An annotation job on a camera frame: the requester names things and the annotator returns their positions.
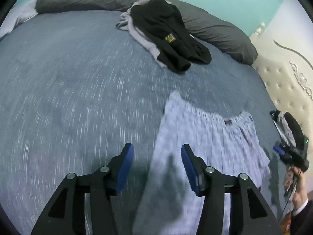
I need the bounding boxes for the light blue plaid boxer shorts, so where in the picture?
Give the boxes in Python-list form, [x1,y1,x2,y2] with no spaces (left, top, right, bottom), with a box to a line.
[132,91,270,234]

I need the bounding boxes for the person's right hand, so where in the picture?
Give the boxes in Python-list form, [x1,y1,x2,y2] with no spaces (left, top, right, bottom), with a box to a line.
[284,166,308,213]

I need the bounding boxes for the blue-grey textured bedspread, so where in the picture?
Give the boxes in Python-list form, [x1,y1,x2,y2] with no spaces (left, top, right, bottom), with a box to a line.
[1,11,285,234]

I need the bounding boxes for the black right sleeve forearm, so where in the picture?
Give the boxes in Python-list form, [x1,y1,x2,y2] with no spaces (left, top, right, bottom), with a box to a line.
[290,201,313,235]

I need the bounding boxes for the black garment with yellow label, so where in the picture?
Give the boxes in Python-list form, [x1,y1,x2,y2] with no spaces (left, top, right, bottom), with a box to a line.
[130,0,212,74]

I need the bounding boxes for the cream tufted headboard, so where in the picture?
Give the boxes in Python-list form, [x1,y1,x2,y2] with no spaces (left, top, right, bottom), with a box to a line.
[250,22,312,138]

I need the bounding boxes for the grey sweatshirt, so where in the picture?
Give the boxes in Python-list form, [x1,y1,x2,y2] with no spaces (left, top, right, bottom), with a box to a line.
[116,0,169,69]

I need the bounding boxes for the long dark grey pillow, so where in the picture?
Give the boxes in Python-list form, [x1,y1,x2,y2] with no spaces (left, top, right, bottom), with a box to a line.
[35,0,258,65]

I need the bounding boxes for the light grey bed sheet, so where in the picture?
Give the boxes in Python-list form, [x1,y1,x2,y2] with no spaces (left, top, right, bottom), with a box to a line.
[0,0,38,40]

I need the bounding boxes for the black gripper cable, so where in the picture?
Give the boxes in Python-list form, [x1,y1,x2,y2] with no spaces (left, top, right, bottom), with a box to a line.
[277,171,302,222]

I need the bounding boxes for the black white striped garment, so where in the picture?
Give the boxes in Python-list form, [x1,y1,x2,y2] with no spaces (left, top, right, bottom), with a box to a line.
[270,110,305,150]

